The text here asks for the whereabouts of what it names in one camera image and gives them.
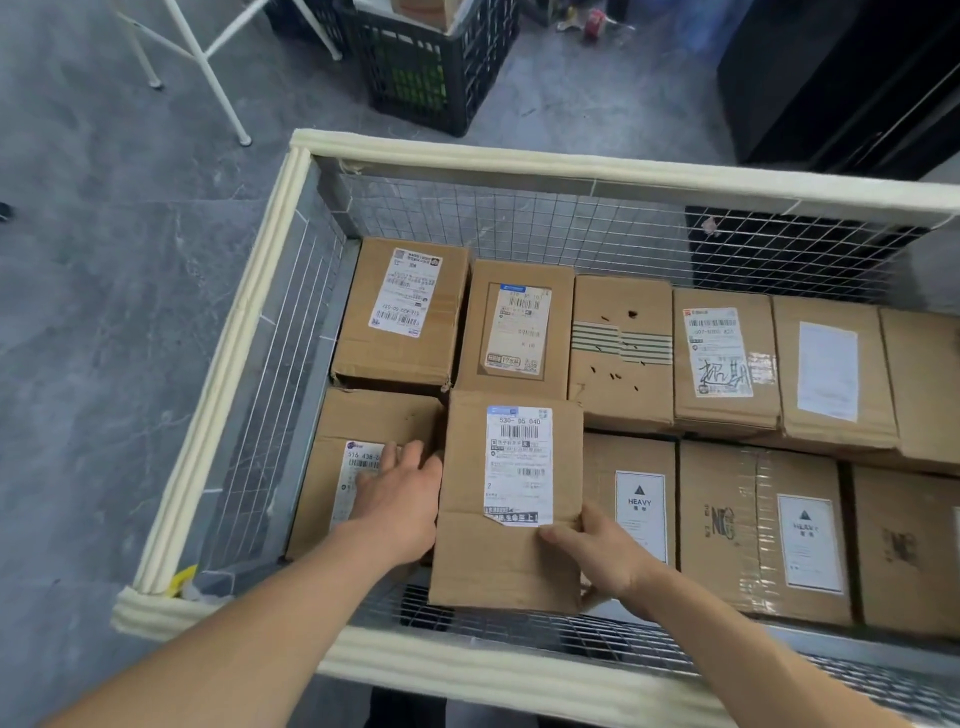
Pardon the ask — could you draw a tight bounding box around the person's right hand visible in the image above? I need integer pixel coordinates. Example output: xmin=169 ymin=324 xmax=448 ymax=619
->
xmin=538 ymin=500 xmax=669 ymax=624

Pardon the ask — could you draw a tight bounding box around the person's left hand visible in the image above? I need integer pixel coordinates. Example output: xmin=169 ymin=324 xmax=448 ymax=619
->
xmin=348 ymin=440 xmax=445 ymax=568

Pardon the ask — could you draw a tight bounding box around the peeling label medium cardboard box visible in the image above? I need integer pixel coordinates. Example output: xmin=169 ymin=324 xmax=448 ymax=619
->
xmin=428 ymin=389 xmax=586 ymax=616

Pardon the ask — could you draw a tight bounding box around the torn flap cardboard box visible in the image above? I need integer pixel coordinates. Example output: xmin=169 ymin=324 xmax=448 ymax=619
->
xmin=284 ymin=387 xmax=448 ymax=564

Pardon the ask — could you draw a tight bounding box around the large labelled cardboard box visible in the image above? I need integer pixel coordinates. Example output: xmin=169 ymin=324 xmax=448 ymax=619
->
xmin=851 ymin=464 xmax=960 ymax=639
xmin=581 ymin=432 xmax=679 ymax=601
xmin=678 ymin=440 xmax=855 ymax=628

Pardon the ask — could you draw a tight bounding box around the parcel with blue-top label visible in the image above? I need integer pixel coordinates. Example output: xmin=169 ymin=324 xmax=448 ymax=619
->
xmin=455 ymin=258 xmax=577 ymax=403

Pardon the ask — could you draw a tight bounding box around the worn parcel barcode label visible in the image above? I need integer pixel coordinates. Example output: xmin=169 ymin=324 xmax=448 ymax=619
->
xmin=331 ymin=236 xmax=472 ymax=395

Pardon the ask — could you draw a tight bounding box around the green striped holed cardboard box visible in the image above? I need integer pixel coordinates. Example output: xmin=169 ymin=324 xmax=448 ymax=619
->
xmin=567 ymin=273 xmax=676 ymax=435

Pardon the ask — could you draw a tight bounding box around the parcel with handwritten label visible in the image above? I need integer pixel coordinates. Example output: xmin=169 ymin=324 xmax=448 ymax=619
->
xmin=671 ymin=287 xmax=785 ymax=440

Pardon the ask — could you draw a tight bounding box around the parcel with long label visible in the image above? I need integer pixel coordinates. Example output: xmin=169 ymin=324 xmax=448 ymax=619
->
xmin=770 ymin=294 xmax=901 ymax=451

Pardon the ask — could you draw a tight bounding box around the barcode printed medium cardboard box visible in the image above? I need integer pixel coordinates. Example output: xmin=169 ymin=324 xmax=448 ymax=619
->
xmin=878 ymin=307 xmax=960 ymax=478

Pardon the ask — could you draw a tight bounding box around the metal wire cage cart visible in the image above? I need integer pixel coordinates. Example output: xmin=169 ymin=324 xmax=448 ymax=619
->
xmin=110 ymin=128 xmax=960 ymax=728

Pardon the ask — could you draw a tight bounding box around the person's left forearm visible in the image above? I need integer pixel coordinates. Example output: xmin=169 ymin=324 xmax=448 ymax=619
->
xmin=44 ymin=517 xmax=421 ymax=728

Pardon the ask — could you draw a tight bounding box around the person's right forearm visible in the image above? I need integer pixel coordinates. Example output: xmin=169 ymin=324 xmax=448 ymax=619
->
xmin=629 ymin=569 xmax=913 ymax=728

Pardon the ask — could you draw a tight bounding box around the person's black shoe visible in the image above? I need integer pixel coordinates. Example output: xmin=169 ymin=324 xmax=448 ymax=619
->
xmin=369 ymin=686 xmax=451 ymax=728

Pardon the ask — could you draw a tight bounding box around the black plastic crate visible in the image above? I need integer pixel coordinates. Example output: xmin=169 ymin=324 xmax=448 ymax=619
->
xmin=352 ymin=0 xmax=521 ymax=139
xmin=266 ymin=0 xmax=354 ymax=54

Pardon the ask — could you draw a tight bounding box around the small brown carton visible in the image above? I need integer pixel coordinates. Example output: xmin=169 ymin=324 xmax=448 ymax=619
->
xmin=391 ymin=0 xmax=470 ymax=24

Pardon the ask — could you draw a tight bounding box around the heap of mixed rubbish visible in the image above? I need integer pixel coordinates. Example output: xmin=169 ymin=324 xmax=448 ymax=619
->
xmin=554 ymin=0 xmax=639 ymax=46

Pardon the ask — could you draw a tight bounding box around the blue water jug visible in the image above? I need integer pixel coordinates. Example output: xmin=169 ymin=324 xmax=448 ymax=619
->
xmin=671 ymin=0 xmax=755 ymax=58

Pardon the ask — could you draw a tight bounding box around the white metal stool frame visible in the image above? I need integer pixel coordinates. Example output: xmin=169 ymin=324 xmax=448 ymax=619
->
xmin=112 ymin=0 xmax=345 ymax=148

